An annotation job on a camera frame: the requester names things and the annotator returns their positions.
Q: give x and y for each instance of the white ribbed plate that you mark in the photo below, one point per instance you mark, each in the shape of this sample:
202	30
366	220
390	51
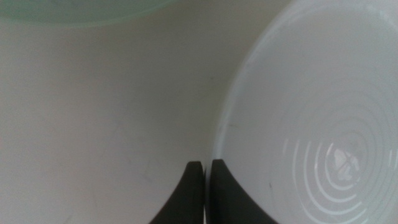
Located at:
311	93

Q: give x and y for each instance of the light green plate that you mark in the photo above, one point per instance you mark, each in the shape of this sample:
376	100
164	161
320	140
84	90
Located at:
77	11

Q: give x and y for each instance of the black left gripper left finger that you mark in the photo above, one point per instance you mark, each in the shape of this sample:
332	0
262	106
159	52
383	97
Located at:
189	199

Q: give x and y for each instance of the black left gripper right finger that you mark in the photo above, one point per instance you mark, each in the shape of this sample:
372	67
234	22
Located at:
224	199

